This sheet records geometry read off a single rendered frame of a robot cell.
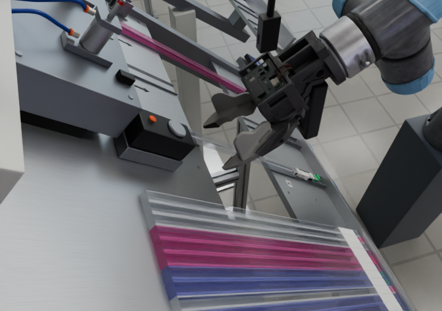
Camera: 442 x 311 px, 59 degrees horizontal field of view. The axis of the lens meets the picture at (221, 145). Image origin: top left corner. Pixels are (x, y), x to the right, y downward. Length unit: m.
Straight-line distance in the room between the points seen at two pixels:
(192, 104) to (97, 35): 0.96
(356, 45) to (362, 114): 1.52
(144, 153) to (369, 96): 1.79
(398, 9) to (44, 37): 0.40
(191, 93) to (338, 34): 0.83
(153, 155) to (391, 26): 0.33
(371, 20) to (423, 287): 1.25
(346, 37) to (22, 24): 0.37
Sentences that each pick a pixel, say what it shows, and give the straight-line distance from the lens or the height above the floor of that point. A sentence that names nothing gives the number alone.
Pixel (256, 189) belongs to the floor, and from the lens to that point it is 1.68.
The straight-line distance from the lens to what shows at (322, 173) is 0.86.
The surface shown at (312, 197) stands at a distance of 0.77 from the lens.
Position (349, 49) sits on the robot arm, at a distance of 0.54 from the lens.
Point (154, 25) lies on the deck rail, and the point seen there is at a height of 0.97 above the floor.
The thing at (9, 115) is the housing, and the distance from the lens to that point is 0.27.
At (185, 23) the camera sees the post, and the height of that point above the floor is 0.78.
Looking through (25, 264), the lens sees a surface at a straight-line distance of 0.31.
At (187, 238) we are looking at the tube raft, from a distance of 0.40.
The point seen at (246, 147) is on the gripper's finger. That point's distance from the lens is 0.55.
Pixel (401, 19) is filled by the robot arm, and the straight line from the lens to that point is 0.56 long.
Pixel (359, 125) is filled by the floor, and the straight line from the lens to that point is 1.99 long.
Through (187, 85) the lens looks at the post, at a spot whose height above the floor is 0.55.
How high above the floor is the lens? 1.43
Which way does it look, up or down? 52 degrees down
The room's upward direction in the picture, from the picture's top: straight up
